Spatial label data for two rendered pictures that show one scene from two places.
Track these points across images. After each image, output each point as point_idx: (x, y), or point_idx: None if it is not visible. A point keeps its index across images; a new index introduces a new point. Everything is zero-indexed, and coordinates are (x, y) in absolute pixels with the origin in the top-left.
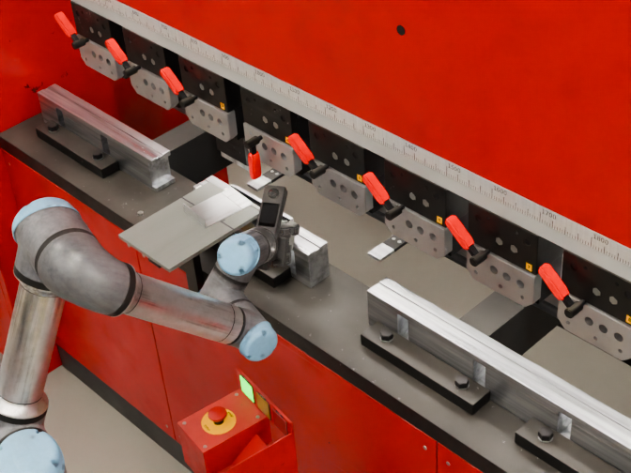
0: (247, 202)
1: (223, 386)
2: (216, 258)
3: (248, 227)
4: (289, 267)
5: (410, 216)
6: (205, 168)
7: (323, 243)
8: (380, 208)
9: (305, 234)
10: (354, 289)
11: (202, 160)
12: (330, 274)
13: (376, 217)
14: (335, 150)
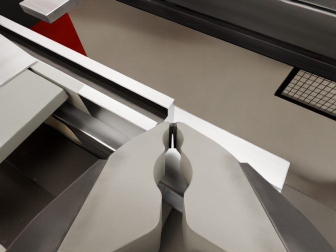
0: (17, 58)
1: None
2: (10, 179)
3: (51, 120)
4: (172, 208)
5: None
6: (26, 14)
7: (283, 170)
8: (290, 36)
9: (213, 137)
10: (315, 225)
11: (18, 4)
12: None
13: (266, 52)
14: None
